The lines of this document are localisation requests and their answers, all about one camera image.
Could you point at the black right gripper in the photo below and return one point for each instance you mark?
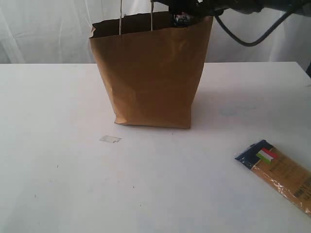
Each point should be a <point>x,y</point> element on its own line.
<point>192,8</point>

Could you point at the small blue white milk carton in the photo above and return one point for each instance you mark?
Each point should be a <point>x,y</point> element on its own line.
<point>182,19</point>

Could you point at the brown paper shopping bag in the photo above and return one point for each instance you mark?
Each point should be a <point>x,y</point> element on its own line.
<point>151,69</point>

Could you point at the spaghetti packet with Italian flag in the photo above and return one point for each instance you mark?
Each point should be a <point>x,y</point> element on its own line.
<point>283,174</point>

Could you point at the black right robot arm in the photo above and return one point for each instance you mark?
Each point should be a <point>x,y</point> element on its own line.
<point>299,7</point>

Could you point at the white backdrop curtain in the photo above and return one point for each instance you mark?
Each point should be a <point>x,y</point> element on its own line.
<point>57,31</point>

